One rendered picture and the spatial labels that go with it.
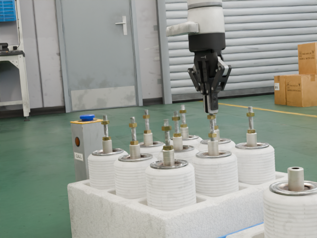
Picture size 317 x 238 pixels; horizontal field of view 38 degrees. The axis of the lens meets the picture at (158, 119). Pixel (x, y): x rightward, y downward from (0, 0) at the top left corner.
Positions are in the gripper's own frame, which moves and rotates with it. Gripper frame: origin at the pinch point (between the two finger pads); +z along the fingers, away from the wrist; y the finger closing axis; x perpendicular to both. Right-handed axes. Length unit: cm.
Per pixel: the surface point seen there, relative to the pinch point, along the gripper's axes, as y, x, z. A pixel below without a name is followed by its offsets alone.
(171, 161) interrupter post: -2.8, 11.6, 10.0
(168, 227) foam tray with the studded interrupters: -10.3, 17.4, 19.6
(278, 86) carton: 284, -281, 17
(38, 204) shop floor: 81, 20, 36
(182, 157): 7.2, 3.4, 11.7
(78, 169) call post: 39.7, 17.0, 17.4
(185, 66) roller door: 442, -266, -11
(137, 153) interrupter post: 8.9, 13.3, 9.7
